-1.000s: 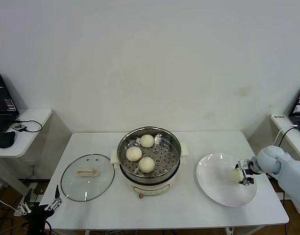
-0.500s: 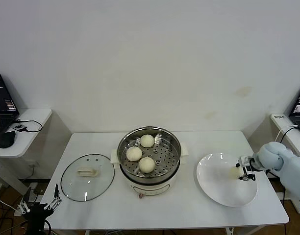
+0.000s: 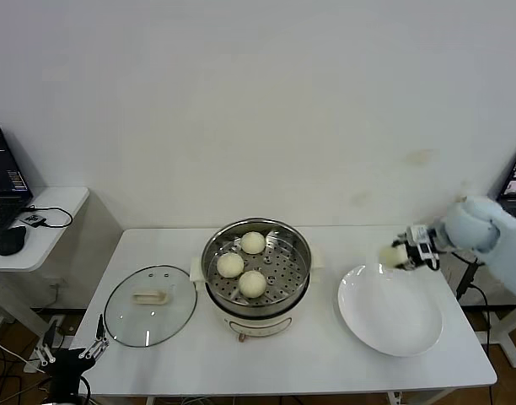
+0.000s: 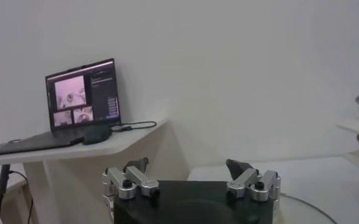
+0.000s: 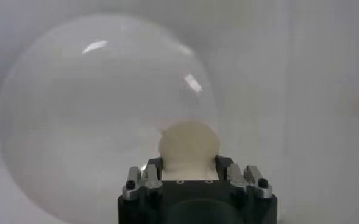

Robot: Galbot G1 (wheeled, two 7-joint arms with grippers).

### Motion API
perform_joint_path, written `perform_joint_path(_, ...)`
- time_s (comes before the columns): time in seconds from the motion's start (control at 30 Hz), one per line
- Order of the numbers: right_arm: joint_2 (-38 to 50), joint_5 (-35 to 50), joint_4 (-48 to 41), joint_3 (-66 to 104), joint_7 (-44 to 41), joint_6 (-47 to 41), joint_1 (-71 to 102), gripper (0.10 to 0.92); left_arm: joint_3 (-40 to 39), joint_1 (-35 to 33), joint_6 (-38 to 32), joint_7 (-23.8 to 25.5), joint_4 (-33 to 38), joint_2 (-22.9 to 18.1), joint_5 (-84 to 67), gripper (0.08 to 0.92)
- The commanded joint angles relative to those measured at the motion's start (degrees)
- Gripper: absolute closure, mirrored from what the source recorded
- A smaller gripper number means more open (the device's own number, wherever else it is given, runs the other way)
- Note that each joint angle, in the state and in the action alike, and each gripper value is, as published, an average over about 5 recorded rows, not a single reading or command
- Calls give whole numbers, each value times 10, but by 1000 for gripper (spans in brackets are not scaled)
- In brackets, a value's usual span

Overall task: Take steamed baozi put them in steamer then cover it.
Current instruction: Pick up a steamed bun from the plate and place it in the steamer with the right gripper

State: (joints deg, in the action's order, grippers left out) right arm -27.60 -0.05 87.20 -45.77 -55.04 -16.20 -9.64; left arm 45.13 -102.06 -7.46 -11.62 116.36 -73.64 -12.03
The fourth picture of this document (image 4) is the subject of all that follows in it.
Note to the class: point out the black laptop with mouse beside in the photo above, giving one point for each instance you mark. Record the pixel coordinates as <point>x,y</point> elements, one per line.
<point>100,100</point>

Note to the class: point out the white side table with mouse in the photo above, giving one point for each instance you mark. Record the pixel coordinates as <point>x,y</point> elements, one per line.
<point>130,143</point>

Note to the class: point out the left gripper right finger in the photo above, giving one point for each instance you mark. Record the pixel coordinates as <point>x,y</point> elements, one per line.
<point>246,178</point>

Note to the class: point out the black computer mouse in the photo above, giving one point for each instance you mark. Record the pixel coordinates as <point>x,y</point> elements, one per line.
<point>97,134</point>

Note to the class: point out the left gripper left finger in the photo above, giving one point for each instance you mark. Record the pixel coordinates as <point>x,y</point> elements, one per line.
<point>136,179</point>

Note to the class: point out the round glass lid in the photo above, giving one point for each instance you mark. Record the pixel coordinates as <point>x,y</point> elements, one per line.
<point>298,213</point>

